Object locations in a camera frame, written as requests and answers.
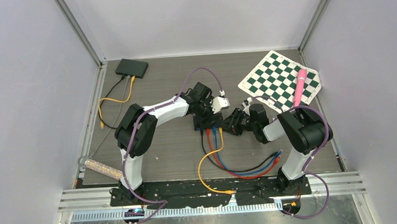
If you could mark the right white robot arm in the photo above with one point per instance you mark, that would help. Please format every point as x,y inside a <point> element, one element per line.
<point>305,127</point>

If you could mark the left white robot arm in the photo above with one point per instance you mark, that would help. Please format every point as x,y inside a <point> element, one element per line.
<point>137,128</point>

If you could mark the pink cylindrical tube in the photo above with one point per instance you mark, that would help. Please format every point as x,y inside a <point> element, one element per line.
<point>301,76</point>

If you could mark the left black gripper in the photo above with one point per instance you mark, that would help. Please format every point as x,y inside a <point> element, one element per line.
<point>209,102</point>

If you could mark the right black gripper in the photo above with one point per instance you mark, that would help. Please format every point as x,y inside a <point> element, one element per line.
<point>232,126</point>

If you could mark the black ribbed network switch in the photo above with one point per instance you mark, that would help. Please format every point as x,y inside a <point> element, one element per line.
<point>213,121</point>

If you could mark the clear glitter tube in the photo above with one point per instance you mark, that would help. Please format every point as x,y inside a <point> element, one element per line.
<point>89,163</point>

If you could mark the flat black router box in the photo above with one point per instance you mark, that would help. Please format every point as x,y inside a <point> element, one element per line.
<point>131,67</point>

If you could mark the green white checkered board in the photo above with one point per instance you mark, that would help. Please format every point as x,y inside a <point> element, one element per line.
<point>273,80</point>

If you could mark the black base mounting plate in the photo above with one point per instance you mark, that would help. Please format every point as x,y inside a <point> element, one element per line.
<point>193,194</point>

